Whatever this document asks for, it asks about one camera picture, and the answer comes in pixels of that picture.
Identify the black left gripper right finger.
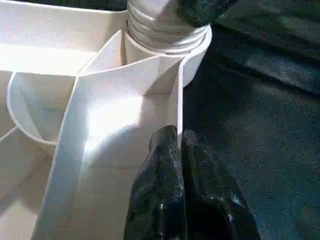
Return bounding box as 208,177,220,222
181,129,262,240

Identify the black mat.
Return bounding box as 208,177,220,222
104,0,320,240

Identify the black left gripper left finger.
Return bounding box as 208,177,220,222
124,124,187,240

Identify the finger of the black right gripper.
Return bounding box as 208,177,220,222
174,0,237,29

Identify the white plastic table leg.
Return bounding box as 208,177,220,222
126,0,208,55

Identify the white plastic table top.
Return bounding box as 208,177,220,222
0,0,213,240

